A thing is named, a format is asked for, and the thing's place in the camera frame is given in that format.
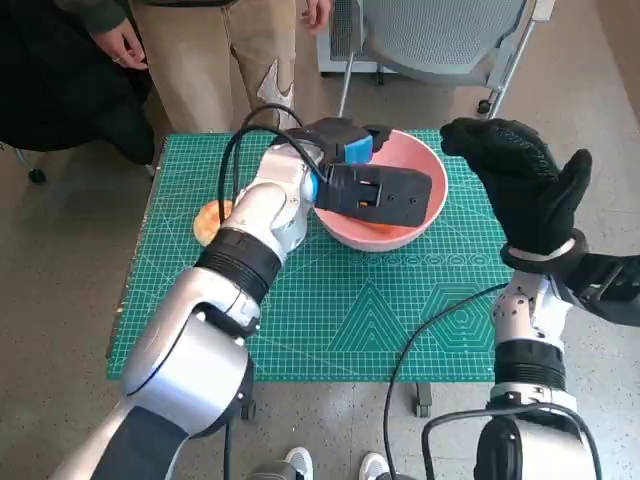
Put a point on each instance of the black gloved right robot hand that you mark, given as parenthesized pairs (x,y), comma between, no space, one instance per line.
(525,190)

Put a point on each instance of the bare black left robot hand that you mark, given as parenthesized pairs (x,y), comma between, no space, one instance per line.
(335,140)

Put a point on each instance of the pink bowl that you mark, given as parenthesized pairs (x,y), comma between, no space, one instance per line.
(437,175)

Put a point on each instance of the round toy bread bun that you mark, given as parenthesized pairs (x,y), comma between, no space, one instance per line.
(205,225)

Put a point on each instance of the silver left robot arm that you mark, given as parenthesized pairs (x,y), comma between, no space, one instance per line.
(190,360)

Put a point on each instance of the person's left hand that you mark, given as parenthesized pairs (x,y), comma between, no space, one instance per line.
(315,15)

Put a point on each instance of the person's hand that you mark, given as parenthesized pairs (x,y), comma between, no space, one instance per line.
(122,47)
(315,15)

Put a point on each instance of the grey mesh office chair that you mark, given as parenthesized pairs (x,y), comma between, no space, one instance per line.
(440,40)

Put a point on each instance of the person in tan trousers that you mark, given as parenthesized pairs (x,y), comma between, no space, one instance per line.
(210,65)

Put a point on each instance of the green cutting mat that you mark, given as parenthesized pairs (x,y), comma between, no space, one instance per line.
(325,310)

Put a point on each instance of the person's right hand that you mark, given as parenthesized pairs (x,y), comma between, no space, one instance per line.
(122,47)

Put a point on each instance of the black table leg with caster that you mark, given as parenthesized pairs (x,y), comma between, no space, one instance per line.
(422,400)
(249,405)

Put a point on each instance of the silver chair leg with caster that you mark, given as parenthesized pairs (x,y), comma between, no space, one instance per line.
(36,175)

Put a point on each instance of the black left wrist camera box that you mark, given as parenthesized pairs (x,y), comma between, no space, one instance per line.
(390,195)

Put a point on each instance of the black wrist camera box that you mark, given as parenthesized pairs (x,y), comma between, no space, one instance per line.
(390,195)
(610,285)

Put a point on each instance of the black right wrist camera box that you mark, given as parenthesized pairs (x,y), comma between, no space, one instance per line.
(610,285)

